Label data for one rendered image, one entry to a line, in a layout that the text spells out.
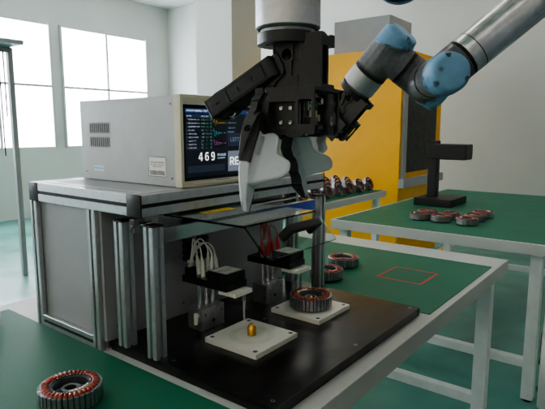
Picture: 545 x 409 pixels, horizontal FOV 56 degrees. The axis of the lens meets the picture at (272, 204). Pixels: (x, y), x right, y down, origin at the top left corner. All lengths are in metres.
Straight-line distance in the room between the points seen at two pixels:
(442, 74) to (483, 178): 5.45
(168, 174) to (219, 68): 4.17
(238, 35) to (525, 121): 3.24
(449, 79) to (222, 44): 4.42
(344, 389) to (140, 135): 0.72
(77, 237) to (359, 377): 0.70
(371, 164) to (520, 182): 2.07
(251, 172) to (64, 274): 0.86
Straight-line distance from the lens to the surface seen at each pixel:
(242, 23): 5.37
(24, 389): 1.14
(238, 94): 0.62
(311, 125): 0.56
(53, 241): 1.36
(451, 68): 0.99
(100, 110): 1.37
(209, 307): 1.25
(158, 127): 1.19
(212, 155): 1.20
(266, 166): 0.56
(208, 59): 5.42
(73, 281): 1.32
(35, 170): 8.02
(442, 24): 6.68
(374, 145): 4.83
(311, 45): 0.59
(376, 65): 1.12
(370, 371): 1.14
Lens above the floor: 1.24
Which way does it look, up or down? 8 degrees down
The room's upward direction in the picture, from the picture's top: straight up
